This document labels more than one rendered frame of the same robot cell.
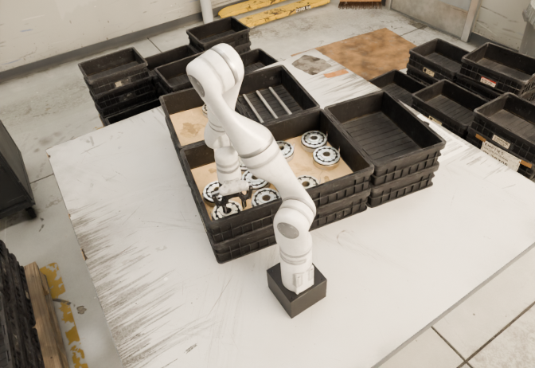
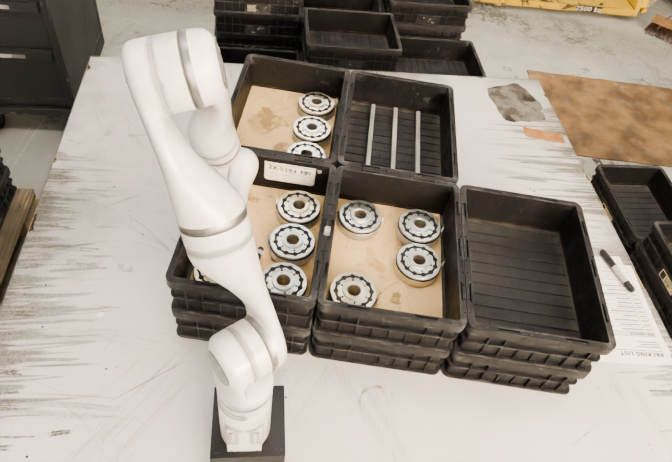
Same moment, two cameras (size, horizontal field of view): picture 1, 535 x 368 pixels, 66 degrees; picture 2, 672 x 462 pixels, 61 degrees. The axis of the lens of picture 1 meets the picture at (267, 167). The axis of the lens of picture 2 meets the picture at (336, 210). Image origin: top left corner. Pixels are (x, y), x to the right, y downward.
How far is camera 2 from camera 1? 0.43 m
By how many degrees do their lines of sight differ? 13
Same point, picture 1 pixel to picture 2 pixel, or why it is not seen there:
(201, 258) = (163, 312)
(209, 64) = (151, 58)
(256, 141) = (199, 216)
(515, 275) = not seen: outside the picture
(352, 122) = (500, 227)
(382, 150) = (513, 299)
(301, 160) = (380, 248)
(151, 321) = (42, 363)
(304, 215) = (250, 361)
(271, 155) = (219, 248)
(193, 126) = (273, 118)
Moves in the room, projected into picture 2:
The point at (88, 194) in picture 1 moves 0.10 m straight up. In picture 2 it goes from (95, 144) to (88, 117)
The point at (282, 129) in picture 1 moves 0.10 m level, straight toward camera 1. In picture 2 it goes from (380, 187) to (363, 212)
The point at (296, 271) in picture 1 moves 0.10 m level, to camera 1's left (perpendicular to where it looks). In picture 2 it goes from (229, 424) to (178, 397)
